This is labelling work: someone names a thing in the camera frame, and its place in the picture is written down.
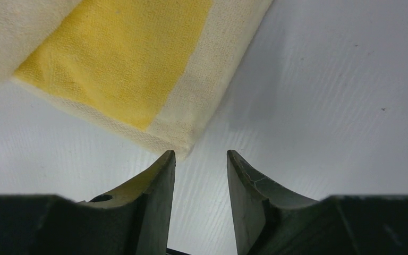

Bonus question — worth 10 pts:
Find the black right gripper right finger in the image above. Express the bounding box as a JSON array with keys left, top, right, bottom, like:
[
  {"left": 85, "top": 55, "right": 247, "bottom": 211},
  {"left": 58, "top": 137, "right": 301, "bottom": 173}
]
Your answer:
[{"left": 227, "top": 150, "right": 408, "bottom": 254}]

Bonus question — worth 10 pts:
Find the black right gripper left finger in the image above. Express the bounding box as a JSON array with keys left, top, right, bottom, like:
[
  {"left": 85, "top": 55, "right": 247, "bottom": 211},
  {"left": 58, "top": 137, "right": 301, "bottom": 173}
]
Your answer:
[{"left": 0, "top": 150, "right": 176, "bottom": 254}]

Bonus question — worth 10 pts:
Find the yellow cloth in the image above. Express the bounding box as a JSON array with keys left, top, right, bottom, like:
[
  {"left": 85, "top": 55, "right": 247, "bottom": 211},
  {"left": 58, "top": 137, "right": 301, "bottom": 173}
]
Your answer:
[{"left": 0, "top": 1, "right": 271, "bottom": 159}]

